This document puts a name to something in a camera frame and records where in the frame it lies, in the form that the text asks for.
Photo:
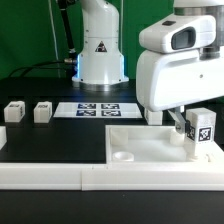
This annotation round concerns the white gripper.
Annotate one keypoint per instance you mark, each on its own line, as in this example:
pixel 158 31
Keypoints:
pixel 166 81

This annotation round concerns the white square table top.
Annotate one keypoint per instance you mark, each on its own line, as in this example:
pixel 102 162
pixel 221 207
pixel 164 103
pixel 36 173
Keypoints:
pixel 155 144

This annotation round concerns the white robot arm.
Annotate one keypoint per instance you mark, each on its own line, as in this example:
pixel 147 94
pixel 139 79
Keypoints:
pixel 100 65

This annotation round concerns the white marker sheet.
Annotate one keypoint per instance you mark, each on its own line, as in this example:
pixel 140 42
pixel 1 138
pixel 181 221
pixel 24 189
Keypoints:
pixel 97 110

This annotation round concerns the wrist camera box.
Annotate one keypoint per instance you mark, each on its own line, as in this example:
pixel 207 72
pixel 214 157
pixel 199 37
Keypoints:
pixel 179 33

